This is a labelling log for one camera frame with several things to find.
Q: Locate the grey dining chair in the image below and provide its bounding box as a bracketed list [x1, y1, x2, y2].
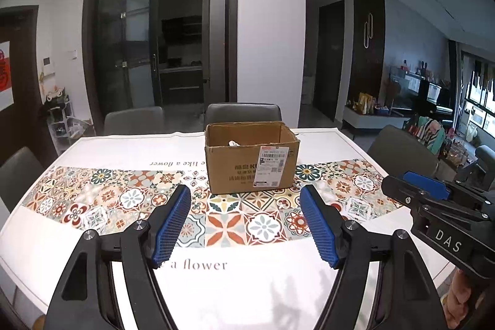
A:
[368, 125, 438, 178]
[0, 147, 44, 213]
[204, 102, 282, 128]
[104, 106, 165, 136]

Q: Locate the red paper door decoration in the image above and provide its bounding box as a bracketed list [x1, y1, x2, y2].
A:
[0, 41, 14, 110]

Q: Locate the grey dining chair far left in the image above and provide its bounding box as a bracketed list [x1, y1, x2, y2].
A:
[0, 147, 44, 213]

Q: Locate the white embroidered fabric pouch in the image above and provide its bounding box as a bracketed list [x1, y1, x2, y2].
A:
[228, 140, 240, 147]

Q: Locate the dark sliding glass door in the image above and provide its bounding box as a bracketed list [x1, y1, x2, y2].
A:
[82, 0, 162, 133]

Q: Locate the white shelf with clutter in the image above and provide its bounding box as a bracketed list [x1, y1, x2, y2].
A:
[41, 87, 94, 156]

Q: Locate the grey dining chair right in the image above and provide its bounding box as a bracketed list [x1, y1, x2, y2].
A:
[368, 125, 438, 178]

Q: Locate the white low cabinet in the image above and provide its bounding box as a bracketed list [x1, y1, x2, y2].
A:
[342, 106, 409, 130]

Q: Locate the person's right hand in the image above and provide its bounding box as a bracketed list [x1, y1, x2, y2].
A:
[443, 269, 471, 329]

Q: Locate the white shipping label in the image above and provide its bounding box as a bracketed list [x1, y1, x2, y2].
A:
[253, 146, 290, 188]

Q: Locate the brown cardboard box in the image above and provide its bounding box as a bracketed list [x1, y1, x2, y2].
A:
[205, 122, 300, 194]

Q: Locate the grey dining chair middle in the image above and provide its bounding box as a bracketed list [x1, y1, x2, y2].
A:
[204, 102, 282, 128]

